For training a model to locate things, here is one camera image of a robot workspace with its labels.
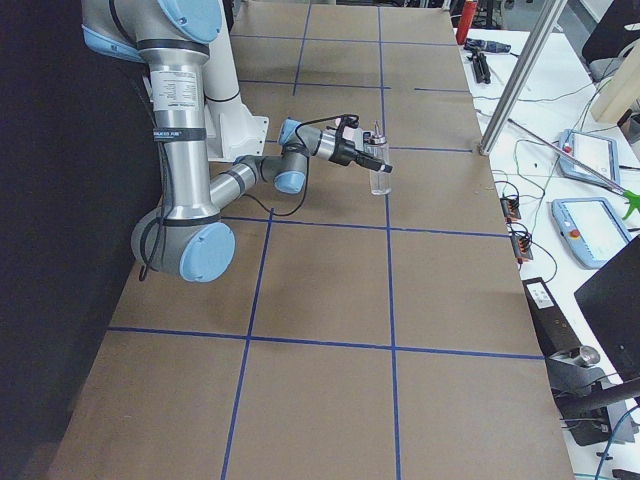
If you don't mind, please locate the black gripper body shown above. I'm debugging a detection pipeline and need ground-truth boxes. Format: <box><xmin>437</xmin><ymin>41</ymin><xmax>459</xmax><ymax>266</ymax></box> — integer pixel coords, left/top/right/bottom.
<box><xmin>329</xmin><ymin>130</ymin><xmax>360</xmax><ymax>166</ymax></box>

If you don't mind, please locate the clear glass sauce bottle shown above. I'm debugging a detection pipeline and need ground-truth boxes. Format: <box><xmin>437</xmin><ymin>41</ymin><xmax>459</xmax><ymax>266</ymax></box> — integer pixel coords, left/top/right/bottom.
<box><xmin>362</xmin><ymin>120</ymin><xmax>392</xmax><ymax>196</ymax></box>

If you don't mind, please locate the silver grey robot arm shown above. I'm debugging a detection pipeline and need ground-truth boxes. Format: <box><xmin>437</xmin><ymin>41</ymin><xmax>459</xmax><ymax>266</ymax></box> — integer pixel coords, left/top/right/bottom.
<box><xmin>82</xmin><ymin>1</ymin><xmax>392</xmax><ymax>282</ymax></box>

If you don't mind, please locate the black folded tripod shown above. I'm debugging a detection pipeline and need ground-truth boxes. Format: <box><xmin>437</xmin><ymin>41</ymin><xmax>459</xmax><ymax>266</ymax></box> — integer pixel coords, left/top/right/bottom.
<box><xmin>468</xmin><ymin>47</ymin><xmax>491</xmax><ymax>84</ymax></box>

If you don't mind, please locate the blue plaid folded umbrella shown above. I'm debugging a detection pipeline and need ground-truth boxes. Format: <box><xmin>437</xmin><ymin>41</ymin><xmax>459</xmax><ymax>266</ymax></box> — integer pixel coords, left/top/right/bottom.
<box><xmin>464</xmin><ymin>38</ymin><xmax>511</xmax><ymax>54</ymax></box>

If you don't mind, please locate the red cylinder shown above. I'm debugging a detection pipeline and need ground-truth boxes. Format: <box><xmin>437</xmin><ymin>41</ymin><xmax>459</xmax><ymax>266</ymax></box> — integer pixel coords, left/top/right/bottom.
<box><xmin>456</xmin><ymin>0</ymin><xmax>477</xmax><ymax>45</ymax></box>

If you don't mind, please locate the metal rod green tip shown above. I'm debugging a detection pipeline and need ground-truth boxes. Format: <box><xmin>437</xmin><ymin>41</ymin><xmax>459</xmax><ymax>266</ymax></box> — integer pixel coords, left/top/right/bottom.
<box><xmin>507</xmin><ymin>118</ymin><xmax>639</xmax><ymax>220</ymax></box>

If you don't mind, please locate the near blue teach pendant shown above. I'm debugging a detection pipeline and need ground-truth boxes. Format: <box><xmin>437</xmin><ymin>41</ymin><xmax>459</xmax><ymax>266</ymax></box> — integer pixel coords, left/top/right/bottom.
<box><xmin>551</xmin><ymin>197</ymin><xmax>632</xmax><ymax>269</ymax></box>

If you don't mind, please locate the blue teach pendant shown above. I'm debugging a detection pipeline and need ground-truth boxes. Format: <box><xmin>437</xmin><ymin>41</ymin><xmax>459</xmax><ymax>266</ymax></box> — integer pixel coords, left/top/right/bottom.
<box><xmin>551</xmin><ymin>197</ymin><xmax>632</xmax><ymax>269</ymax></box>
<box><xmin>558</xmin><ymin>129</ymin><xmax>620</xmax><ymax>186</ymax></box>

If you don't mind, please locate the far blue teach pendant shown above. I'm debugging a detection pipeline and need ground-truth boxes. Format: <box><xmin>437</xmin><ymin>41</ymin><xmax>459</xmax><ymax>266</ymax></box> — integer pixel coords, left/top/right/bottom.
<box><xmin>558</xmin><ymin>129</ymin><xmax>620</xmax><ymax>186</ymax></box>

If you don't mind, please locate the black power supply box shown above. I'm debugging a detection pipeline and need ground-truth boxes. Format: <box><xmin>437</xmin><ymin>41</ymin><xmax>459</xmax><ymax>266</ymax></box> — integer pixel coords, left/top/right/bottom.
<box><xmin>522</xmin><ymin>277</ymin><xmax>582</xmax><ymax>357</ymax></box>

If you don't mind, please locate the black monitor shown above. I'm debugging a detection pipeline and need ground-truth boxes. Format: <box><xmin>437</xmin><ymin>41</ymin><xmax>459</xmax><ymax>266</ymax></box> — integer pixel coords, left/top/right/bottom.
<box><xmin>574</xmin><ymin>238</ymin><xmax>640</xmax><ymax>380</ymax></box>

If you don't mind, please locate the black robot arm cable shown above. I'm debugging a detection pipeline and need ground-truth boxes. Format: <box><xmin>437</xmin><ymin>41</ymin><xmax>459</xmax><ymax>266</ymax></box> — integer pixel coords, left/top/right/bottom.
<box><xmin>137</xmin><ymin>74</ymin><xmax>360</xmax><ymax>284</ymax></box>

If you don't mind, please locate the aluminium frame post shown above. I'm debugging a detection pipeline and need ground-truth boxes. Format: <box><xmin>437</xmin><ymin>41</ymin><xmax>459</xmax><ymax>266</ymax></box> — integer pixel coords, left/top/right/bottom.
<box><xmin>478</xmin><ymin>0</ymin><xmax>567</xmax><ymax>156</ymax></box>

